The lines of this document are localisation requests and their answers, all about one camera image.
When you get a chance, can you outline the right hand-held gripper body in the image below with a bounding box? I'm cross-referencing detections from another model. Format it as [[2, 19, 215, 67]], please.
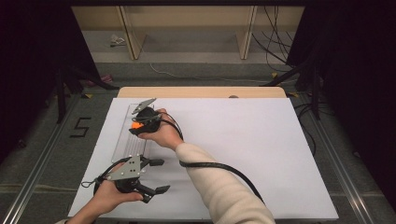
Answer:
[[130, 97, 163, 134]]

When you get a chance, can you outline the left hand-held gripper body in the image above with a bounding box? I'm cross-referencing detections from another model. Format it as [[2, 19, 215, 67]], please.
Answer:
[[106, 154, 151, 196]]

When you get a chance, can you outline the clear plastic tray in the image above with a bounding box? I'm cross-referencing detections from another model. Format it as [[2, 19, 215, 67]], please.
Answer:
[[111, 103, 153, 162]]

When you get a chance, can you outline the person's right hand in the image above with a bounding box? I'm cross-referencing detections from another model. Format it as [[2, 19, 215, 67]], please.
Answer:
[[137, 107, 185, 151]]

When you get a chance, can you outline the person's left hand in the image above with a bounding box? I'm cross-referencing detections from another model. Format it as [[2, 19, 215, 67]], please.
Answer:
[[92, 162, 145, 217]]

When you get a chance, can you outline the pink cloth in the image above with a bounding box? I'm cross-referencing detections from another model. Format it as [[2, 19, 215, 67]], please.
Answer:
[[87, 74, 114, 88]]

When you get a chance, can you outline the light wooden table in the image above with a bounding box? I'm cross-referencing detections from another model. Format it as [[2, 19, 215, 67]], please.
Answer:
[[117, 86, 288, 100]]

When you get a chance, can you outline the black metal stand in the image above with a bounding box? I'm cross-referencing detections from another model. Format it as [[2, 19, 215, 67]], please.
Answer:
[[261, 40, 325, 120], [46, 62, 120, 124]]

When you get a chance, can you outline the white crumpled wrapper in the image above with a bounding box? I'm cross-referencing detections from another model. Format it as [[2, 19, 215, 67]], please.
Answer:
[[109, 33, 127, 49]]

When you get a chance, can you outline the beige wooden shelf unit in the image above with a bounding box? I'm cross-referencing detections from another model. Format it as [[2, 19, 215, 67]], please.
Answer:
[[70, 5, 305, 64]]

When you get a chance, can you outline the black curtain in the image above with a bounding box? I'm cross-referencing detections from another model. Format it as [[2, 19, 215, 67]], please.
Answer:
[[0, 0, 101, 162], [286, 0, 396, 213]]

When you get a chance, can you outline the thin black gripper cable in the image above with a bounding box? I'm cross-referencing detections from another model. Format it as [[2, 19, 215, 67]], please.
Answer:
[[80, 157, 132, 195]]

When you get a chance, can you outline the thick black gripper cable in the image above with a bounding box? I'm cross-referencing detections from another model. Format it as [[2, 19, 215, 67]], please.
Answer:
[[155, 111, 266, 206]]

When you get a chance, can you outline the metal floor rail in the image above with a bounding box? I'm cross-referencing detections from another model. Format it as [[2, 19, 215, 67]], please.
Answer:
[[298, 92, 375, 224], [0, 92, 82, 224]]

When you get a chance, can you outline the black floor cable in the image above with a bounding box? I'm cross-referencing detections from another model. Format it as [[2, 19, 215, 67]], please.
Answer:
[[293, 102, 335, 157]]

